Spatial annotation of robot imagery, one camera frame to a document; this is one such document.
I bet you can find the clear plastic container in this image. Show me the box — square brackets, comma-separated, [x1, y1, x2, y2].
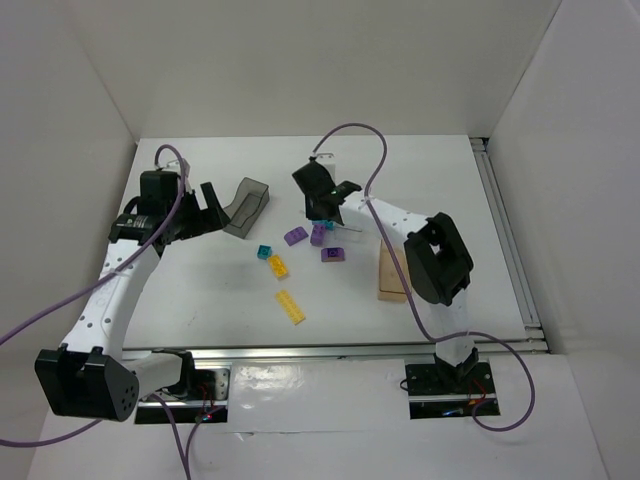
[332, 222, 366, 244]

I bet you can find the small teal lego brick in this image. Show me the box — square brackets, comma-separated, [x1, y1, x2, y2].
[257, 245, 273, 260]

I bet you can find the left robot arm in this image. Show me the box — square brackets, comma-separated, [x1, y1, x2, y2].
[35, 157, 229, 422]

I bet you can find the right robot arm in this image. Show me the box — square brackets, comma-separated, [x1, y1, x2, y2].
[292, 159, 478, 379]

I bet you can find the purple square lego brick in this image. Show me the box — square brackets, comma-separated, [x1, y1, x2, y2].
[310, 224, 326, 247]

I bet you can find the purple curved lego brick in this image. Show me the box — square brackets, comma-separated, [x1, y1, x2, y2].
[284, 226, 308, 246]

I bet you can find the dark smoky plastic container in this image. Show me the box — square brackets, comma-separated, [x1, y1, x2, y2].
[224, 177, 270, 239]

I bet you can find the purple lego brick with hole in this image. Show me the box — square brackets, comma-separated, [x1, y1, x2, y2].
[321, 247, 345, 263]

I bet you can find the yellow small lego brick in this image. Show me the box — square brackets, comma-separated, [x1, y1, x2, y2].
[267, 255, 289, 279]

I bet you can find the yellow long lego plate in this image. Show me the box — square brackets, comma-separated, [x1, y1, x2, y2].
[275, 290, 305, 325]

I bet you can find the wooden tan container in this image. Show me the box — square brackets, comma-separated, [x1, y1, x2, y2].
[377, 241, 407, 303]

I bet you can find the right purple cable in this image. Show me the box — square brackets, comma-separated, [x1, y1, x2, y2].
[310, 122, 537, 430]

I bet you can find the purple cable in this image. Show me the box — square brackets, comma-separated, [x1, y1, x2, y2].
[310, 122, 537, 430]
[0, 144, 221, 480]

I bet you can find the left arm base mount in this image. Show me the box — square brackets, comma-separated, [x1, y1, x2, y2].
[134, 361, 232, 425]

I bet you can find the aluminium front rail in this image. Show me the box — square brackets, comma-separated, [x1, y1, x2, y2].
[119, 341, 441, 366]

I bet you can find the aluminium side rail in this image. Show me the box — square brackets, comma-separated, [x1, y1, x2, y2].
[469, 137, 551, 354]

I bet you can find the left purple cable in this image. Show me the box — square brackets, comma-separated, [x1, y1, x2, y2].
[0, 144, 221, 480]

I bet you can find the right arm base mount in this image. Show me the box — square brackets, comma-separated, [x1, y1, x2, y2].
[399, 362, 500, 420]

